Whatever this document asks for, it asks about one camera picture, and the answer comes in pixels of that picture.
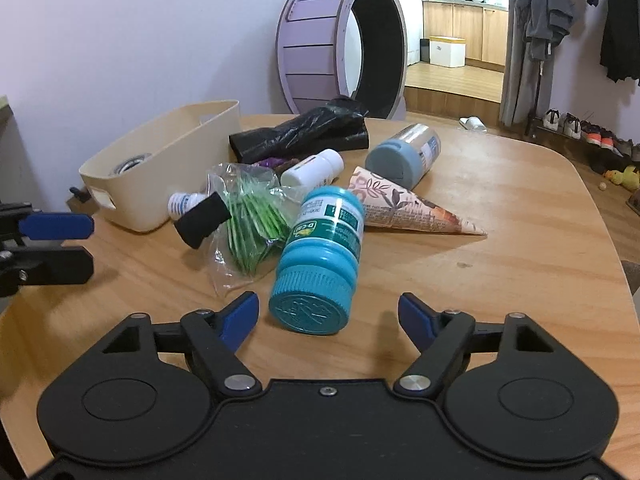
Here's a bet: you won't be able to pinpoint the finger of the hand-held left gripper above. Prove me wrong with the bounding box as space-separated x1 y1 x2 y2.
0 202 95 248
0 246 95 297

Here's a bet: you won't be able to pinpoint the black plastic bag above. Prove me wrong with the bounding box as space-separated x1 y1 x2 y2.
228 97 371 165

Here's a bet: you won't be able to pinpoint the small white bottle black sleeve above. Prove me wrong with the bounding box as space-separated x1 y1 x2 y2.
173 192 233 250

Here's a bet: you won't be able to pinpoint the yellow duck toy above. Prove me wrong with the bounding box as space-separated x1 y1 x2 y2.
602 165 640 191

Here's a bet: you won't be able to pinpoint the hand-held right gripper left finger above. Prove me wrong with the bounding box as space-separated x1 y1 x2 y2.
99 291 263 401

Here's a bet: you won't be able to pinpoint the black coat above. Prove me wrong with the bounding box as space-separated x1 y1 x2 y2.
600 0 640 83

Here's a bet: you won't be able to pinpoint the small white blue-label bottle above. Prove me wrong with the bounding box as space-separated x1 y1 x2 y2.
167 191 206 221

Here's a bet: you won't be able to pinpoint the row of shoes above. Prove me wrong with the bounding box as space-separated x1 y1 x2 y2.
542 107 640 163

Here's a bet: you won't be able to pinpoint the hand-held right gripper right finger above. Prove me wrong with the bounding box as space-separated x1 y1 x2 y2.
393 292 555 401

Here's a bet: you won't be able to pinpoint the white pill bottle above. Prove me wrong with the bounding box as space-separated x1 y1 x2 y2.
280 148 345 188

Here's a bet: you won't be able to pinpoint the large spiral conch shell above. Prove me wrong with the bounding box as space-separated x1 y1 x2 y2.
348 166 488 237

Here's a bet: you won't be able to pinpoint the black clothes rack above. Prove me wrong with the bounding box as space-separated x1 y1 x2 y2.
522 57 548 141

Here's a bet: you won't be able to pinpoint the grey hoodie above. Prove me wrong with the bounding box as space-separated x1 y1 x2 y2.
514 0 576 61

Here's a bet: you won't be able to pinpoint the purple cat exercise wheel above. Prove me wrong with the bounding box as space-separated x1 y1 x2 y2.
276 0 408 121

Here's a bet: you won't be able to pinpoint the white storage box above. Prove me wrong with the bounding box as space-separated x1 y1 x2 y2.
429 36 467 68

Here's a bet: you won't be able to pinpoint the grey curtain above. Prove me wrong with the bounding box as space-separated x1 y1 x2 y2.
500 0 543 128

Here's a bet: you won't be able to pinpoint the purple snack packet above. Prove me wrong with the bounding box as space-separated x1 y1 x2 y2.
252 156 301 173

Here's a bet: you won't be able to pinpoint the wooden kitchen base cabinets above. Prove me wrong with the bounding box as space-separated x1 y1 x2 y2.
422 0 508 68

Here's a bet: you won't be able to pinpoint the cream plastic storage container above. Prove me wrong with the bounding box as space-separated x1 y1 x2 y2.
78 100 241 233

